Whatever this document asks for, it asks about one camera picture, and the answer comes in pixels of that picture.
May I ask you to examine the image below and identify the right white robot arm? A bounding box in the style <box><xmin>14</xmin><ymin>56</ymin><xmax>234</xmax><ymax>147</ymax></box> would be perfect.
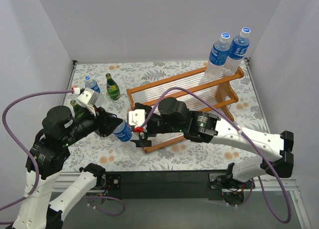
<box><xmin>128</xmin><ymin>97</ymin><xmax>294</xmax><ymax>189</ymax></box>

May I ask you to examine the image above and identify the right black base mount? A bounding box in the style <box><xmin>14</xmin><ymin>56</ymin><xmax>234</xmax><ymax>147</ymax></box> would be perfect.
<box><xmin>208</xmin><ymin>173</ymin><xmax>253</xmax><ymax>191</ymax></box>

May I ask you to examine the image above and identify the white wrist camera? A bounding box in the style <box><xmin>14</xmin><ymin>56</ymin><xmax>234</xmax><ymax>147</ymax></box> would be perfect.
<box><xmin>73</xmin><ymin>88</ymin><xmax>103</xmax><ymax>116</ymax></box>
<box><xmin>127</xmin><ymin>109</ymin><xmax>146</xmax><ymax>131</ymax></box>

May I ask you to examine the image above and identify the green glass bottle upright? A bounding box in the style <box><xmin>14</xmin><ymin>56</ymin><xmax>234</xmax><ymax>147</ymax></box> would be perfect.
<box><xmin>106</xmin><ymin>73</ymin><xmax>120</xmax><ymax>100</ymax></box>

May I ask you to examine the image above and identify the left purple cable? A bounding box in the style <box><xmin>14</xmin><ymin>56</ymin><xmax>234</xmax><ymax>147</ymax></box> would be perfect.
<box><xmin>0</xmin><ymin>88</ymin><xmax>82</xmax><ymax>226</ymax></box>

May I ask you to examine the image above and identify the orange three-tier glass shelf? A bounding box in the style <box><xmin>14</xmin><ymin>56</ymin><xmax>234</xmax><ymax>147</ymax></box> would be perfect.
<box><xmin>127</xmin><ymin>67</ymin><xmax>244</xmax><ymax>153</ymax></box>

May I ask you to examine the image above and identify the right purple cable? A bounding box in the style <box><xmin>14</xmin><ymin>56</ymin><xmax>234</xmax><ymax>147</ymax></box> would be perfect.
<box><xmin>141</xmin><ymin>87</ymin><xmax>292</xmax><ymax>224</ymax></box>

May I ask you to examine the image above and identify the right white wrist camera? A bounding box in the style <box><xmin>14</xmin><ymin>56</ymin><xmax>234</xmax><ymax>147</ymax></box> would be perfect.
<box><xmin>127</xmin><ymin>109</ymin><xmax>146</xmax><ymax>131</ymax></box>

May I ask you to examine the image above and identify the purple cable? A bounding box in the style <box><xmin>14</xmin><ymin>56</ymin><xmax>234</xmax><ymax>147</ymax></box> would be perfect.
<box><xmin>0</xmin><ymin>88</ymin><xmax>82</xmax><ymax>226</ymax></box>
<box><xmin>141</xmin><ymin>87</ymin><xmax>292</xmax><ymax>224</ymax></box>

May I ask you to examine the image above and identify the aluminium front frame rail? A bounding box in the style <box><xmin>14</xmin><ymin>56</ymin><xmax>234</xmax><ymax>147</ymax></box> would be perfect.
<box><xmin>49</xmin><ymin>164</ymin><xmax>297</xmax><ymax>221</ymax></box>

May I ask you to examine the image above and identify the floral patterned table mat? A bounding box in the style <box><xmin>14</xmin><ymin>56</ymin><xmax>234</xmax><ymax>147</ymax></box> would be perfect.
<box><xmin>62</xmin><ymin>59</ymin><xmax>271</xmax><ymax>171</ymax></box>

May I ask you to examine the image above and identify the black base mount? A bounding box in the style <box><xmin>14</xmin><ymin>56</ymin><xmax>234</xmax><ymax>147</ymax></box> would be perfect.
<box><xmin>208</xmin><ymin>173</ymin><xmax>253</xmax><ymax>191</ymax></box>
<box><xmin>94</xmin><ymin>174</ymin><xmax>122</xmax><ymax>191</ymax></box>

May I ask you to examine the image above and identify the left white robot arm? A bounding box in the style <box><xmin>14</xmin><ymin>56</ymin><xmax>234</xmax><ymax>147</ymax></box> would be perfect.
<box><xmin>9</xmin><ymin>106</ymin><xmax>123</xmax><ymax>229</ymax></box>

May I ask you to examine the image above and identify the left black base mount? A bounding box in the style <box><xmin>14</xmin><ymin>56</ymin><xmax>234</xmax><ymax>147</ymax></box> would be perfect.
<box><xmin>94</xmin><ymin>174</ymin><xmax>122</xmax><ymax>191</ymax></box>

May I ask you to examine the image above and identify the green glass bottle left edge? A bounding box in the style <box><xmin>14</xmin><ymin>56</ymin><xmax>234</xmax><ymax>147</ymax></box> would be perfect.
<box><xmin>70</xmin><ymin>100</ymin><xmax>85</xmax><ymax>118</ymax></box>

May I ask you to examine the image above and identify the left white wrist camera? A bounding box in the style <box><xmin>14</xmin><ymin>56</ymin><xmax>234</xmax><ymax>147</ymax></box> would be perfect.
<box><xmin>73</xmin><ymin>88</ymin><xmax>103</xmax><ymax>116</ymax></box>

